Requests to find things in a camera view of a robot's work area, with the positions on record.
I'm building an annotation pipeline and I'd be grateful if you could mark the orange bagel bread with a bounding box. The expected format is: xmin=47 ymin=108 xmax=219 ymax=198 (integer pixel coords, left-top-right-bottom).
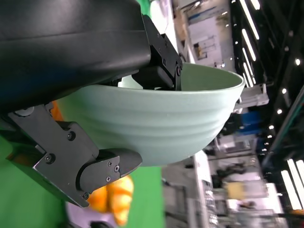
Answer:
xmin=86 ymin=185 xmax=109 ymax=214

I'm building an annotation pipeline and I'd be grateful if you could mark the orange wicker basket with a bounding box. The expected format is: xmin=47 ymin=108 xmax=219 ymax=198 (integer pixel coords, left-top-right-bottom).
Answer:
xmin=6 ymin=100 xmax=65 ymax=167

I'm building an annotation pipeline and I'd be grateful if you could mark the white round plate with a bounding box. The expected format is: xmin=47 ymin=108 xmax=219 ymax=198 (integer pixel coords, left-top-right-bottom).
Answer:
xmin=64 ymin=200 xmax=114 ymax=228

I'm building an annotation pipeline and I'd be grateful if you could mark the white orange-striped donut bread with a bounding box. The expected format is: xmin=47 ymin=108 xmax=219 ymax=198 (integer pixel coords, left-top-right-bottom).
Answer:
xmin=106 ymin=175 xmax=135 ymax=227

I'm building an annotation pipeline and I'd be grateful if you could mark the grey round bowl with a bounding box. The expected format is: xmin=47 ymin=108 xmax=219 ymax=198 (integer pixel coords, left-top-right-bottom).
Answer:
xmin=57 ymin=62 xmax=246 ymax=168

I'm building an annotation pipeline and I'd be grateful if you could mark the green tablecloth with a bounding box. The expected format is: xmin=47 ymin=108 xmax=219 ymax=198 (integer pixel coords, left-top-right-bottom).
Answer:
xmin=0 ymin=128 xmax=166 ymax=228

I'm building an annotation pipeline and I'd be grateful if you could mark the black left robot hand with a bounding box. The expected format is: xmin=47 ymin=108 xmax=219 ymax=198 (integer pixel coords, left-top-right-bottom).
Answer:
xmin=0 ymin=0 xmax=183 ymax=208

